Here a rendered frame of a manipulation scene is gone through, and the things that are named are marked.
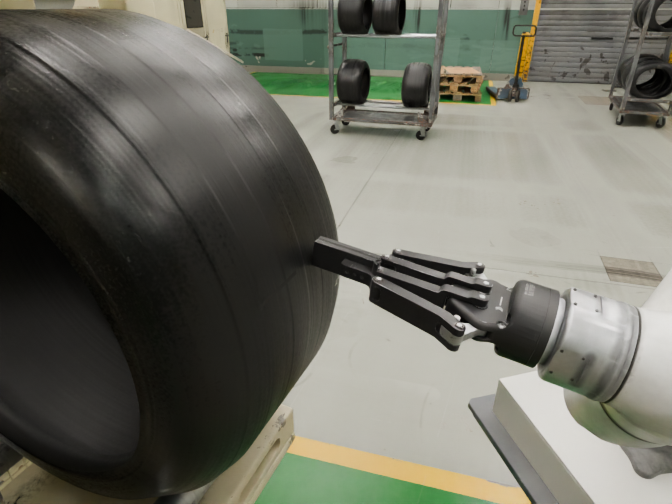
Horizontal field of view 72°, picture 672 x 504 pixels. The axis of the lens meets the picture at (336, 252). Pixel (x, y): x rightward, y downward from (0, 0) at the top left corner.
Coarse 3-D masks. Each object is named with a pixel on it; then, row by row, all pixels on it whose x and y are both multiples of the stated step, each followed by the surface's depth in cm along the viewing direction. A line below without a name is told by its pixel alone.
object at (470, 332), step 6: (468, 324) 41; (444, 330) 40; (468, 330) 40; (474, 330) 40; (480, 330) 41; (444, 336) 40; (450, 336) 40; (462, 336) 40; (468, 336) 40; (474, 336) 41; (450, 342) 40; (456, 342) 40
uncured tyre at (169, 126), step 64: (0, 64) 35; (64, 64) 36; (128, 64) 40; (192, 64) 45; (0, 128) 34; (64, 128) 34; (128, 128) 36; (192, 128) 40; (256, 128) 46; (0, 192) 72; (64, 192) 34; (128, 192) 35; (192, 192) 37; (256, 192) 43; (320, 192) 52; (0, 256) 74; (64, 256) 81; (128, 256) 35; (192, 256) 36; (256, 256) 41; (0, 320) 72; (64, 320) 79; (128, 320) 37; (192, 320) 37; (256, 320) 41; (320, 320) 55; (0, 384) 68; (64, 384) 73; (128, 384) 77; (192, 384) 39; (256, 384) 43; (64, 448) 58; (128, 448) 67; (192, 448) 44
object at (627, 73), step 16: (656, 0) 579; (640, 16) 620; (656, 32) 579; (624, 48) 698; (640, 48) 592; (624, 64) 682; (640, 64) 618; (656, 64) 602; (624, 80) 657; (656, 80) 673; (608, 96) 736; (624, 96) 621; (640, 96) 624; (656, 96) 617; (624, 112) 629; (640, 112) 622; (656, 112) 617
